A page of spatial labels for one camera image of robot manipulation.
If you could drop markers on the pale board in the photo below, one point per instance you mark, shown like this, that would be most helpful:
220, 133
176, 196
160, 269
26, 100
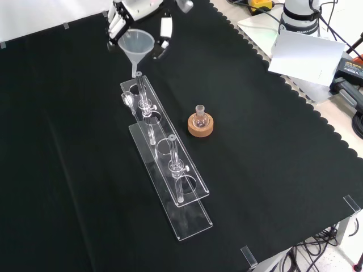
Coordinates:
255, 28

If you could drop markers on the small glass weighing funnel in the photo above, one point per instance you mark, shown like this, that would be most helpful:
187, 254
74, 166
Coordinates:
127, 99

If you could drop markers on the small round-bottom glass flask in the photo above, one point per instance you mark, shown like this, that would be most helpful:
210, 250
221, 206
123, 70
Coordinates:
200, 121

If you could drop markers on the clear plastic funnel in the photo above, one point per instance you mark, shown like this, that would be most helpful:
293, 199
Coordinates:
136, 45

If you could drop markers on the grey table leg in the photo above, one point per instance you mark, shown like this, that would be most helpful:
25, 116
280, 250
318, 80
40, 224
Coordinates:
343, 231

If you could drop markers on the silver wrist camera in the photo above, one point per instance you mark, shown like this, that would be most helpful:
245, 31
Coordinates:
185, 5

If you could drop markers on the yellow stop button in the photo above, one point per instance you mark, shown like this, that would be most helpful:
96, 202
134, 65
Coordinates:
261, 4

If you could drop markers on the white paper card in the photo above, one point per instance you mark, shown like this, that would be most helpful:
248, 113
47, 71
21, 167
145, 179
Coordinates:
306, 56

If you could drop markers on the clear cloth clip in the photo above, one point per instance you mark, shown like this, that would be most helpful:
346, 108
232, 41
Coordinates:
66, 25
105, 14
352, 204
249, 256
3, 45

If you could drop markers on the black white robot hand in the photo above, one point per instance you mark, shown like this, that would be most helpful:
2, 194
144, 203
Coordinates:
139, 10

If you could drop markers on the grey black tool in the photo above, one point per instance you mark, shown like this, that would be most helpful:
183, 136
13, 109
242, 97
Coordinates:
347, 95

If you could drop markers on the black cloth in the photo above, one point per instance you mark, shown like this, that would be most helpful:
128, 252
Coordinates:
255, 147

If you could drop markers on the clear acrylic funnel stand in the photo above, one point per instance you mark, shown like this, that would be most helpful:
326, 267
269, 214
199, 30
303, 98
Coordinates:
170, 215

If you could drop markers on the black tripod leg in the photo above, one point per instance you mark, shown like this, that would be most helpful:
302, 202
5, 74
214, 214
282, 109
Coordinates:
354, 45

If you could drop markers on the black power adapter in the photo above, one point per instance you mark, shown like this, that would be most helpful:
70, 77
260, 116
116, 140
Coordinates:
351, 69

